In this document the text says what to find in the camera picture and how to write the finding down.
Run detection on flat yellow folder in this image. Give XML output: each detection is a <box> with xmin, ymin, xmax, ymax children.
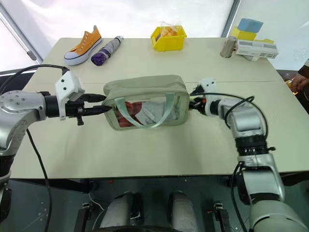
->
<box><xmin>255</xmin><ymin>37</ymin><xmax>276</xmax><ymax>44</ymax></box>

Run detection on yellow plastic bin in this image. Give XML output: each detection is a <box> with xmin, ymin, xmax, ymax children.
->
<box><xmin>150</xmin><ymin>26</ymin><xmax>188</xmax><ymax>52</ymax></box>

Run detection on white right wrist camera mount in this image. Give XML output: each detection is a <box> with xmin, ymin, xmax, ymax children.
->
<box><xmin>197</xmin><ymin>77</ymin><xmax>217</xmax><ymax>94</ymax></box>

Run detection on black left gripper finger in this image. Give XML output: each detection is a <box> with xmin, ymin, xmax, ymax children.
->
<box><xmin>83</xmin><ymin>93</ymin><xmax>107</xmax><ymax>102</ymax></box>
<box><xmin>83</xmin><ymin>104</ymin><xmax>113</xmax><ymax>116</ymax></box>

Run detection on green pouch with clear window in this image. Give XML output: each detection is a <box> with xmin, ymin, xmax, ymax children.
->
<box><xmin>103</xmin><ymin>74</ymin><xmax>192</xmax><ymax>132</ymax></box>

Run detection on grey and purple folded umbrella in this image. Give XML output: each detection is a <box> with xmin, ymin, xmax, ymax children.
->
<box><xmin>90</xmin><ymin>36</ymin><xmax>125</xmax><ymax>67</ymax></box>

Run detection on dark window frame post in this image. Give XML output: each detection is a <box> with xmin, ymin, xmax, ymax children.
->
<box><xmin>220</xmin><ymin>0</ymin><xmax>240</xmax><ymax>38</ymax></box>

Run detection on grey rounded robot leg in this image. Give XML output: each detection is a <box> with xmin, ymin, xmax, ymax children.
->
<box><xmin>168</xmin><ymin>190</ymin><xmax>206</xmax><ymax>229</ymax></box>
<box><xmin>99</xmin><ymin>191</ymin><xmax>136</xmax><ymax>229</ymax></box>

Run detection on red and white folded clothes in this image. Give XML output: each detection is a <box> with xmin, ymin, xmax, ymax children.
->
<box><xmin>115</xmin><ymin>101</ymin><xmax>179</xmax><ymax>128</ymax></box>

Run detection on white printed carton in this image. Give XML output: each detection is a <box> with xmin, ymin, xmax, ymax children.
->
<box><xmin>235</xmin><ymin>39</ymin><xmax>279</xmax><ymax>61</ymax></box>

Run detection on bystander bare hand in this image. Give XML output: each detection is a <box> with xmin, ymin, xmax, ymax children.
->
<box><xmin>291</xmin><ymin>72</ymin><xmax>309</xmax><ymax>94</ymax></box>

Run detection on yellow box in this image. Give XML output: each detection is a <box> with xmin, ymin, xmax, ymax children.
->
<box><xmin>231</xmin><ymin>26</ymin><xmax>258</xmax><ymax>41</ymax></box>

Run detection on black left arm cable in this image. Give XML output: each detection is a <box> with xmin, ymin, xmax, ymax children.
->
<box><xmin>0</xmin><ymin>64</ymin><xmax>70</xmax><ymax>94</ymax></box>
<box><xmin>25</xmin><ymin>128</ymin><xmax>53</xmax><ymax>232</ymax></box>

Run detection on blue foam block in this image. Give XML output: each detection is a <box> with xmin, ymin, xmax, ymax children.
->
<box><xmin>237</xmin><ymin>17</ymin><xmax>264</xmax><ymax>32</ymax></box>

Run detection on clear bag of orange food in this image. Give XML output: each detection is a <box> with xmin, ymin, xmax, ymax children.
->
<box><xmin>158</xmin><ymin>20</ymin><xmax>183</xmax><ymax>37</ymax></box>

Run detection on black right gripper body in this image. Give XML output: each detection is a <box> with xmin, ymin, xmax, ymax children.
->
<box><xmin>194</xmin><ymin>91</ymin><xmax>207</xmax><ymax>114</ymax></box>

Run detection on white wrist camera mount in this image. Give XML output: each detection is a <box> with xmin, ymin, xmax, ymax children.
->
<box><xmin>54</xmin><ymin>70</ymin><xmax>85</xmax><ymax>121</ymax></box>
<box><xmin>197</xmin><ymin>77</ymin><xmax>217</xmax><ymax>94</ymax></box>

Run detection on black table clamp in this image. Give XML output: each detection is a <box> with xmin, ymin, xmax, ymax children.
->
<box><xmin>213</xmin><ymin>202</ymin><xmax>229</xmax><ymax>232</ymax></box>
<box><xmin>73</xmin><ymin>202</ymin><xmax>93</xmax><ymax>232</ymax></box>

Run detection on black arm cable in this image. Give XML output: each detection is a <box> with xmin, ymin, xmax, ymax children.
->
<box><xmin>230</xmin><ymin>160</ymin><xmax>245</xmax><ymax>206</ymax></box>
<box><xmin>0</xmin><ymin>64</ymin><xmax>70</xmax><ymax>94</ymax></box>
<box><xmin>25</xmin><ymin>128</ymin><xmax>53</xmax><ymax>232</ymax></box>
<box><xmin>202</xmin><ymin>92</ymin><xmax>269</xmax><ymax>136</ymax></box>

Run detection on orange canvas sneaker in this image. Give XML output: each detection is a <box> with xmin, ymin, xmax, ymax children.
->
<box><xmin>63</xmin><ymin>25</ymin><xmax>103</xmax><ymax>66</ymax></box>

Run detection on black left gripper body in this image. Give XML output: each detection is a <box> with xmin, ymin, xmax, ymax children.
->
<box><xmin>64</xmin><ymin>93</ymin><xmax>86</xmax><ymax>127</ymax></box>

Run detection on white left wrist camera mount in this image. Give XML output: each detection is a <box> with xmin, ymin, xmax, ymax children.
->
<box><xmin>54</xmin><ymin>70</ymin><xmax>85</xmax><ymax>121</ymax></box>

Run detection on beige cylindrical roll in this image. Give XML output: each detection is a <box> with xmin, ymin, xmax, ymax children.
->
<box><xmin>220</xmin><ymin>36</ymin><xmax>239</xmax><ymax>59</ymax></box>

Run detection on grey window frame bar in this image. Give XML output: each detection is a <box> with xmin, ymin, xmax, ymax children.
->
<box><xmin>0</xmin><ymin>11</ymin><xmax>37</xmax><ymax>61</ymax></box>

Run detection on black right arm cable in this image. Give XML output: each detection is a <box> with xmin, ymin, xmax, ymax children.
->
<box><xmin>202</xmin><ymin>92</ymin><xmax>269</xmax><ymax>136</ymax></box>
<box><xmin>230</xmin><ymin>160</ymin><xmax>245</xmax><ymax>206</ymax></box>

